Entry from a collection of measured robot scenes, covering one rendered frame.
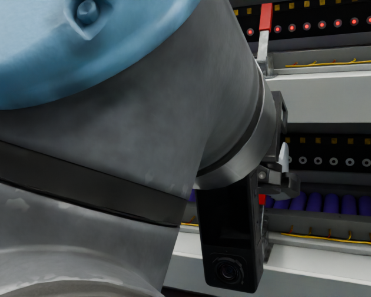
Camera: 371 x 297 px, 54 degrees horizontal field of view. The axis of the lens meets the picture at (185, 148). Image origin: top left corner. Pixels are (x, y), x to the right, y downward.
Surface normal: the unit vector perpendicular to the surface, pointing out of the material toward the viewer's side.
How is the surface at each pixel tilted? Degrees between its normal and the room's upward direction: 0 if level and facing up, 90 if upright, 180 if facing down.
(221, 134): 128
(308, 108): 106
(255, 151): 121
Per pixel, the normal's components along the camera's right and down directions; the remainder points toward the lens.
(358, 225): -0.36, 0.27
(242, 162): 0.55, 0.72
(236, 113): 0.77, 0.44
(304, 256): -0.08, -0.96
